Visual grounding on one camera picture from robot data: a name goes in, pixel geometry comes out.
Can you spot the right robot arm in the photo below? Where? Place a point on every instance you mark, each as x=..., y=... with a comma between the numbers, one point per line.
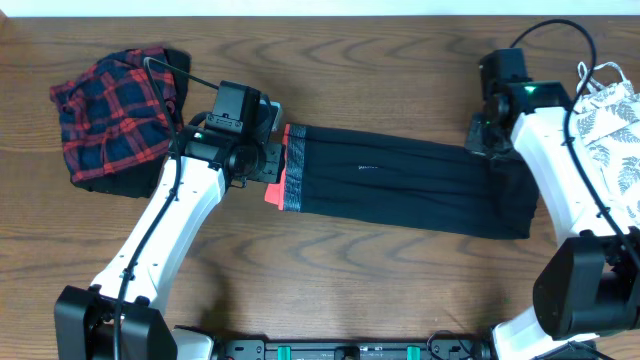
x=590, y=287

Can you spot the white fern print garment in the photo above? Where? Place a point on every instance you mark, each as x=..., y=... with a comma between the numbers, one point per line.
x=607, y=118

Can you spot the black leggings with red waistband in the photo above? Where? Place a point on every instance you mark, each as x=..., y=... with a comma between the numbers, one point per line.
x=403, y=182

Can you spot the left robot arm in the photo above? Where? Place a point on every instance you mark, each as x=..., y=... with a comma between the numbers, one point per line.
x=121, y=314

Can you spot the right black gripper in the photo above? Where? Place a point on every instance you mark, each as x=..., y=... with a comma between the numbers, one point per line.
x=473, y=142

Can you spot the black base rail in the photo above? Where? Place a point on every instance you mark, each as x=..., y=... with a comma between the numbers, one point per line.
x=350, y=351

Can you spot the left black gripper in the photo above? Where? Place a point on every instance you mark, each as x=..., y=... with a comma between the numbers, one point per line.
x=274, y=165

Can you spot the red navy plaid garment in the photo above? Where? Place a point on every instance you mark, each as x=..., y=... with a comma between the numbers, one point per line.
x=110, y=119

